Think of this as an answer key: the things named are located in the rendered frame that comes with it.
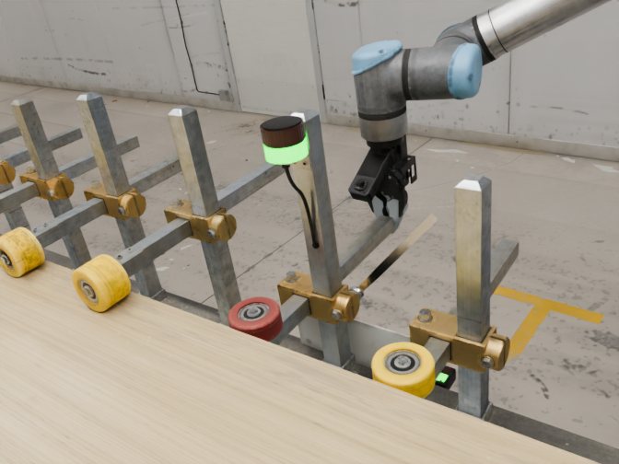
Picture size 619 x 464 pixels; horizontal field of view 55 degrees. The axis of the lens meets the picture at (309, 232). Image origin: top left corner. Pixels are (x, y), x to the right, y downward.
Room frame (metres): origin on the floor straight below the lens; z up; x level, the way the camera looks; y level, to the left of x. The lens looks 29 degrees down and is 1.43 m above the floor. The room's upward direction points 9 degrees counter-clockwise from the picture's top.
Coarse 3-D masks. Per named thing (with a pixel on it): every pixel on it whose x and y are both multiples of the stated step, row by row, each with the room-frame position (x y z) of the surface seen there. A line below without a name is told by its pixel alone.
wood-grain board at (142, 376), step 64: (0, 320) 0.82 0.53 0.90; (64, 320) 0.80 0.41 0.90; (128, 320) 0.77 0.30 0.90; (192, 320) 0.74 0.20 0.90; (0, 384) 0.66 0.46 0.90; (64, 384) 0.64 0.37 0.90; (128, 384) 0.62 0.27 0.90; (192, 384) 0.60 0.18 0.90; (256, 384) 0.58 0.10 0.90; (320, 384) 0.56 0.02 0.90; (0, 448) 0.54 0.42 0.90; (64, 448) 0.52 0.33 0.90; (128, 448) 0.51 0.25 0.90; (192, 448) 0.49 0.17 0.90; (256, 448) 0.48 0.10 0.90; (320, 448) 0.46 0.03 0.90; (384, 448) 0.45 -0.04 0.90; (448, 448) 0.44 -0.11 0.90; (512, 448) 0.42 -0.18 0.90
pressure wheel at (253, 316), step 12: (252, 300) 0.76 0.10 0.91; (264, 300) 0.76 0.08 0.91; (240, 312) 0.74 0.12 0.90; (252, 312) 0.73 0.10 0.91; (264, 312) 0.73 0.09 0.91; (276, 312) 0.72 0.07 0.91; (240, 324) 0.70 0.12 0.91; (252, 324) 0.70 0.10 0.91; (264, 324) 0.70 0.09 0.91; (276, 324) 0.71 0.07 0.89; (264, 336) 0.69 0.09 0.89
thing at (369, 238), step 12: (384, 216) 1.05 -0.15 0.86; (372, 228) 1.01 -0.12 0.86; (384, 228) 1.01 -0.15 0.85; (360, 240) 0.97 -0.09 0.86; (372, 240) 0.98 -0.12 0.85; (348, 252) 0.93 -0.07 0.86; (360, 252) 0.94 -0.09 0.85; (348, 264) 0.91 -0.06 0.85; (288, 300) 0.81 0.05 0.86; (300, 300) 0.81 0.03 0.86; (288, 312) 0.78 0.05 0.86; (300, 312) 0.79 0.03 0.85; (288, 324) 0.76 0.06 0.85; (276, 336) 0.74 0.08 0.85
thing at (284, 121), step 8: (272, 120) 0.79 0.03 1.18; (280, 120) 0.79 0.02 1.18; (288, 120) 0.78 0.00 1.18; (296, 120) 0.78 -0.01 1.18; (264, 128) 0.76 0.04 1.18; (272, 128) 0.76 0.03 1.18; (280, 128) 0.75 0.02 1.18; (288, 128) 0.75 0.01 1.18; (296, 144) 0.75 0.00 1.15; (304, 160) 0.79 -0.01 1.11; (304, 168) 0.79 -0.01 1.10; (288, 176) 0.77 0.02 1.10; (304, 200) 0.79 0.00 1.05; (312, 224) 0.79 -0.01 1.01; (312, 232) 0.79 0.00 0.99; (312, 240) 0.79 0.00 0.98
